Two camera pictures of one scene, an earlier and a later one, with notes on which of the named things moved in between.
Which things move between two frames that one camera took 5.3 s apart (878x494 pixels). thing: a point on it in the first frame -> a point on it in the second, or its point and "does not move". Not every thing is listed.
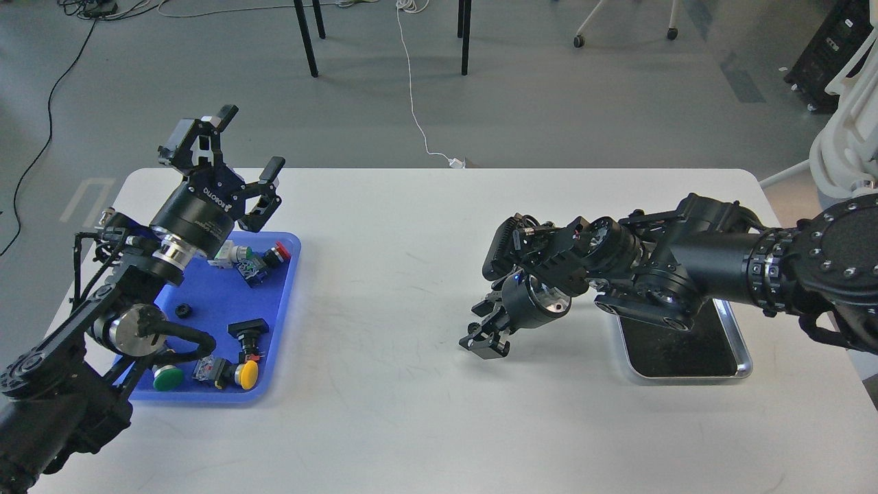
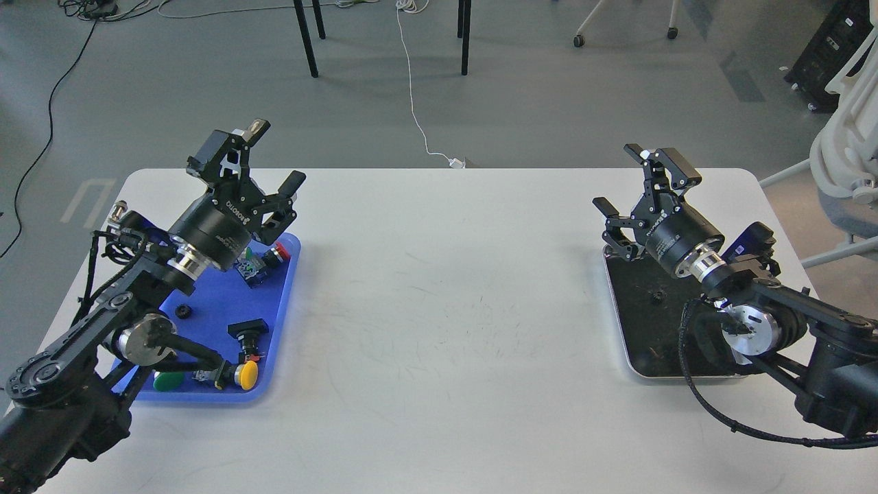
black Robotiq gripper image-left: x=202 y=210 -> x=220 y=224
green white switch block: x=253 y=268 does not move
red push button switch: x=276 y=254 does not move
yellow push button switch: x=246 y=374 does not move
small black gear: x=183 y=311 does not move
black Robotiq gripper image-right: x=525 y=304 -> x=669 y=228
